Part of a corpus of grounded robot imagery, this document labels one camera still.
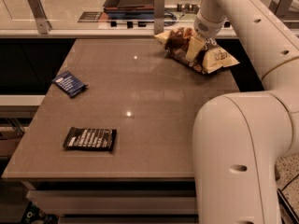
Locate right metal glass bracket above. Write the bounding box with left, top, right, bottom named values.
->
left=269, top=0, right=292, bottom=20

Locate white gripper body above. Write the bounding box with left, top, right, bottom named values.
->
left=193, top=11, right=226, bottom=38

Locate brown chip bag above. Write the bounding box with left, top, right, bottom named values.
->
left=154, top=27, right=239, bottom=74

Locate middle metal glass bracket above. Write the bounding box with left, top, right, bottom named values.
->
left=154, top=0, right=164, bottom=35

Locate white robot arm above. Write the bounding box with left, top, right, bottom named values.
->
left=192, top=0, right=299, bottom=224

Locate left metal glass bracket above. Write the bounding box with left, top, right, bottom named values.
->
left=27, top=0, right=51, bottom=35

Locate dark name plate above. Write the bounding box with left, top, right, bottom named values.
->
left=78, top=11, right=102, bottom=22

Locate metal glass bracket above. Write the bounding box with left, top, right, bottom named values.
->
left=269, top=0, right=292, bottom=20
left=27, top=0, right=51, bottom=35
left=154, top=0, right=164, bottom=35

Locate black snack bar wrapper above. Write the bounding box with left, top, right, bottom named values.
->
left=63, top=127, right=117, bottom=151

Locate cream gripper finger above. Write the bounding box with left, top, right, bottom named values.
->
left=186, top=35, right=206, bottom=62

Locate black power strip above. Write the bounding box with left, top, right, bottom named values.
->
left=278, top=189, right=299, bottom=224

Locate blue rxbar blueberry wrapper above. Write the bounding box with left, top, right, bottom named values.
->
left=52, top=71, right=87, bottom=98

